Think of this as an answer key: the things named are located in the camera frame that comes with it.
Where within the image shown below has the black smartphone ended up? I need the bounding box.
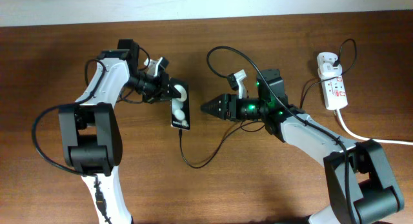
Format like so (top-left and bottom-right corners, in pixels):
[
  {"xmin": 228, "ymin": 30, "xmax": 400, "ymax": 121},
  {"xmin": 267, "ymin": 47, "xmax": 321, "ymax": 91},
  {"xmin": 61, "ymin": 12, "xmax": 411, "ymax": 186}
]
[{"xmin": 171, "ymin": 78, "xmax": 190, "ymax": 130}]

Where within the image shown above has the black charger cable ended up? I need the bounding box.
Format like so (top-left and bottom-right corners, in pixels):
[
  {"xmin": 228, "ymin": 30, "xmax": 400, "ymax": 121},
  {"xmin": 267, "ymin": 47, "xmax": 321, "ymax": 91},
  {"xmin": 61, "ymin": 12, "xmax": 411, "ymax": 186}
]
[{"xmin": 177, "ymin": 38, "xmax": 358, "ymax": 170}]

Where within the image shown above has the white power strip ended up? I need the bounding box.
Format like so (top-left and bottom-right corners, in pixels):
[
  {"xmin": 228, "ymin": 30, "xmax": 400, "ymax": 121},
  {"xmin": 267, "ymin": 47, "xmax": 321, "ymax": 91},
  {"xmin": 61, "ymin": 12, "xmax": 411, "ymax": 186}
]
[{"xmin": 317, "ymin": 52, "xmax": 348, "ymax": 110}]

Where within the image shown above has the white power strip cord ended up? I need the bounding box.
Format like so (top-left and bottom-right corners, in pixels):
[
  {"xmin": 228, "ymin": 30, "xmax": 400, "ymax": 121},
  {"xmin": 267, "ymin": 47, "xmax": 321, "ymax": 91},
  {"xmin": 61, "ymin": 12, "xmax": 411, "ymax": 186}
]
[{"xmin": 334, "ymin": 108, "xmax": 413, "ymax": 146}]

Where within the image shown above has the white charger plug adapter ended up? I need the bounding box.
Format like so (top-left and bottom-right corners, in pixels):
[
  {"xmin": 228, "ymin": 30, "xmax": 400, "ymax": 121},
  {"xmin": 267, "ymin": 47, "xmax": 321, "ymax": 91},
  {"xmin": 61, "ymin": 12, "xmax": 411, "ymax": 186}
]
[{"xmin": 318, "ymin": 63, "xmax": 343, "ymax": 79}]

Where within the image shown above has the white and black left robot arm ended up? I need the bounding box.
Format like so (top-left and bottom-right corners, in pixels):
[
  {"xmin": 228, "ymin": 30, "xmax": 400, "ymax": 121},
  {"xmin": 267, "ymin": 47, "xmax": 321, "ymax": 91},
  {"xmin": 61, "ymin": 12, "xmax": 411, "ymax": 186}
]
[{"xmin": 59, "ymin": 39, "xmax": 190, "ymax": 223}]

